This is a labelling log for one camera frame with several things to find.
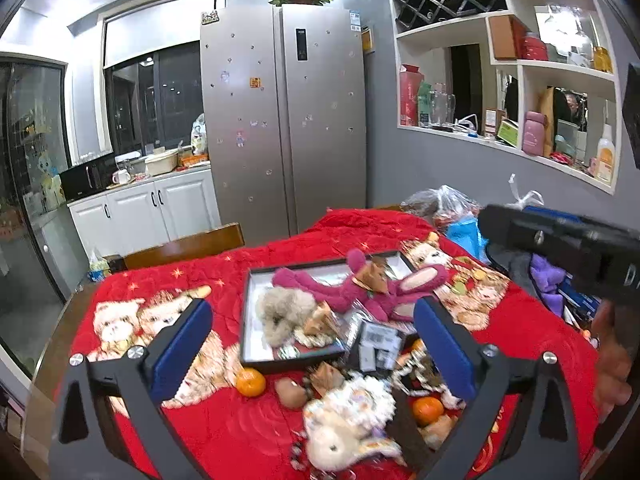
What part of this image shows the white bottle orange label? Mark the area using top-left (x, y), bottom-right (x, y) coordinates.
top-left (595, 124), bottom-right (617, 184)

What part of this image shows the cream ruffled scrunchie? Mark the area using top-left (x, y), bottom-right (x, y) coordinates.
top-left (392, 352), bottom-right (466, 408)

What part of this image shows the clear plastic bag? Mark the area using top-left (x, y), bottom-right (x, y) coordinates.
top-left (400, 185), bottom-right (483, 231)

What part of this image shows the blue plastic bag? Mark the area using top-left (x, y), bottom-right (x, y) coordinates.
top-left (446, 215), bottom-right (488, 261)

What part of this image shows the black box white label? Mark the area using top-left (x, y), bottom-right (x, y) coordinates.
top-left (347, 317), bottom-right (406, 373)

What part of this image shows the pink bottle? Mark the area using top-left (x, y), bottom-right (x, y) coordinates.
top-left (522, 111), bottom-right (547, 157)

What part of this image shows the dark window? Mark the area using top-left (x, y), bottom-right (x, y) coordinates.
top-left (104, 40), bottom-right (206, 153)

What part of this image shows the pink plush bunny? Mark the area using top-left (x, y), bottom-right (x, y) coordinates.
top-left (272, 249), bottom-right (449, 322)

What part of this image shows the red printed blanket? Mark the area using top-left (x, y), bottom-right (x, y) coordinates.
top-left (65, 208), bottom-right (601, 480)

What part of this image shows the printed bag on counter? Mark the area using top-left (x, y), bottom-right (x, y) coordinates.
top-left (190, 114), bottom-right (208, 156)

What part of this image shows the brown box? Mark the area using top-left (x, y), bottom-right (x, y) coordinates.
top-left (487, 14), bottom-right (526, 60)

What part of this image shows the white kitchen cabinet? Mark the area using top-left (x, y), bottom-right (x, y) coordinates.
top-left (67, 167), bottom-right (222, 263)

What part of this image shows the cream basin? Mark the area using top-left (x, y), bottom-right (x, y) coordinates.
top-left (144, 149), bottom-right (180, 177)

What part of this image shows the silver refrigerator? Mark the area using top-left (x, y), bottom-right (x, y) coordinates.
top-left (200, 4), bottom-right (368, 247)

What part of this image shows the black microwave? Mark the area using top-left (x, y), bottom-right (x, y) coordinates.
top-left (59, 160), bottom-right (108, 202)

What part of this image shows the beige fluffy plush toy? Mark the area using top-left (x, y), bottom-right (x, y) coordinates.
top-left (256, 290), bottom-right (321, 347)

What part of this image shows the dark cloth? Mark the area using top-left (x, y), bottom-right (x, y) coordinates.
top-left (492, 250), bottom-right (538, 286)

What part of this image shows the blue white box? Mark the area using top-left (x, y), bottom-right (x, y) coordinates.
top-left (560, 275), bottom-right (601, 326)

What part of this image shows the glass sliding door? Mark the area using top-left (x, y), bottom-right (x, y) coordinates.
top-left (0, 55), bottom-right (91, 376)

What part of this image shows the red box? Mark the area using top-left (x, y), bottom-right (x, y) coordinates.
top-left (399, 64), bottom-right (425, 127)

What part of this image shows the cream plush toy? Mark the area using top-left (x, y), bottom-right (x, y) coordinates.
top-left (302, 375), bottom-right (406, 471)

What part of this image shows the small green box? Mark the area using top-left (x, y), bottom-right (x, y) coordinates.
top-left (496, 120), bottom-right (521, 147)

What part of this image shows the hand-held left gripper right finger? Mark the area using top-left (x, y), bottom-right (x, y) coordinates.
top-left (412, 295), bottom-right (583, 480)

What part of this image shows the person's right hand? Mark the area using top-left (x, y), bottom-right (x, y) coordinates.
top-left (592, 299), bottom-right (640, 416)

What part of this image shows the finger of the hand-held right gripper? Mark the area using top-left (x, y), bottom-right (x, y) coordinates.
top-left (479, 203), bottom-right (602, 287)
top-left (522, 205), bottom-right (640, 241)

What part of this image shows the brown round lump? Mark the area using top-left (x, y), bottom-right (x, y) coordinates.
top-left (275, 377), bottom-right (306, 408)

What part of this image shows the dark flat box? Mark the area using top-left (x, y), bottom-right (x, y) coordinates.
top-left (386, 394), bottom-right (437, 467)

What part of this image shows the glass pitcher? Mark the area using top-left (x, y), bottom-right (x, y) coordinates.
top-left (429, 85), bottom-right (457, 131)

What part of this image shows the white wall shelf unit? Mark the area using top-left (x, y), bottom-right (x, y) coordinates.
top-left (382, 0), bottom-right (623, 196)

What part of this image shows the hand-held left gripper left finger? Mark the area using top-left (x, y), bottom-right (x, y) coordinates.
top-left (48, 297), bottom-right (215, 480)

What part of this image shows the red canister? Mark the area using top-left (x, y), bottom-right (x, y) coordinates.
top-left (520, 32), bottom-right (548, 60)

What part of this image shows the white plastic bag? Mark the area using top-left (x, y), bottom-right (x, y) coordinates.
top-left (507, 174), bottom-right (546, 208)

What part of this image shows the purple cloth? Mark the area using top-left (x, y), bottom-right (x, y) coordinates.
top-left (530, 254), bottom-right (568, 318)

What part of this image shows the black shallow tray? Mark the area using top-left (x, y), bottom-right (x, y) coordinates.
top-left (240, 250), bottom-right (416, 375)

